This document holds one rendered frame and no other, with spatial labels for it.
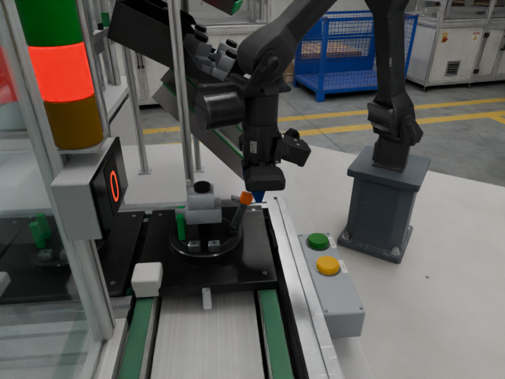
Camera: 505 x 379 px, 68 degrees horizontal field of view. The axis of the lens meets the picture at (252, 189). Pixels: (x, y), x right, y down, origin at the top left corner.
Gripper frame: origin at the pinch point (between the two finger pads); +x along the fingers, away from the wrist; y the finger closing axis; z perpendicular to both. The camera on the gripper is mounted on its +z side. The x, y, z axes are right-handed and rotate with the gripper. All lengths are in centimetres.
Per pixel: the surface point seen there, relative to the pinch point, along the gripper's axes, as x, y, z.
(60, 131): -19.2, -21.5, -22.6
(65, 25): -28.9, -20.8, -20.1
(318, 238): 11.4, -1.4, 11.6
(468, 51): 57, 445, 332
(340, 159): 23, 56, 35
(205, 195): 0.4, -2.3, -9.5
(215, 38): 33, 399, -7
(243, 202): 2.9, -1.1, -2.9
